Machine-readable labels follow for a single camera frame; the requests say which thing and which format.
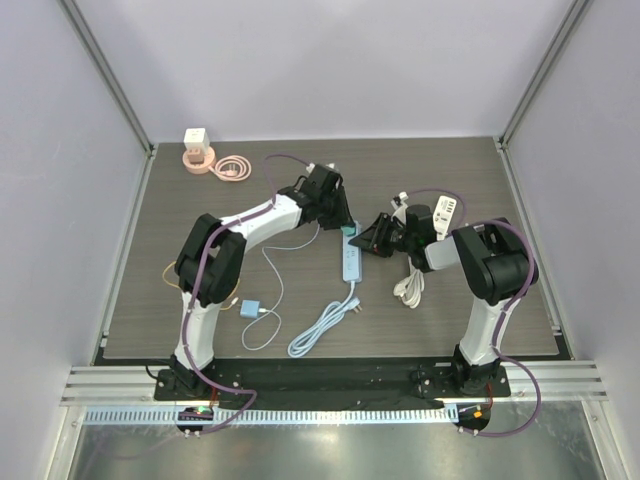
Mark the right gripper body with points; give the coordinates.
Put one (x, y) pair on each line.
(385, 236)

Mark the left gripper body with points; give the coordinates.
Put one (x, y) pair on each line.
(326, 217)

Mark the green plug adapter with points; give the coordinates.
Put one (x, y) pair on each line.
(351, 230)

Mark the blue power strip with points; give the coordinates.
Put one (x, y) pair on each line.
(335, 311)

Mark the white power strip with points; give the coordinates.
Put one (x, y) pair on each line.
(409, 290)

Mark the pink round socket base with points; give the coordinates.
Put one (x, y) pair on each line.
(232, 168)

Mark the blue charger with white cable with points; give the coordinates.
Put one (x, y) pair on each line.
(253, 310)

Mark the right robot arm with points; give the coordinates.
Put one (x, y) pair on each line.
(498, 266)

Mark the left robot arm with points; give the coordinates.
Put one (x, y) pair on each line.
(210, 262)

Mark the white cube adapter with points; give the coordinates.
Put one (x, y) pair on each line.
(196, 141)

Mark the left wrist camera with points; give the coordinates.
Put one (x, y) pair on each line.
(311, 166)

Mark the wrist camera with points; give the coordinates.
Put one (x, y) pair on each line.
(311, 166)
(400, 202)

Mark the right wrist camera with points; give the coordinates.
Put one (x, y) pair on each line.
(400, 202)

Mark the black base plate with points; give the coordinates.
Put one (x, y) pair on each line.
(282, 379)

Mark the aluminium frame rail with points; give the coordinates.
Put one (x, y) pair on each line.
(131, 385)

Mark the white cable duct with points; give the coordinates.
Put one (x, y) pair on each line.
(183, 416)

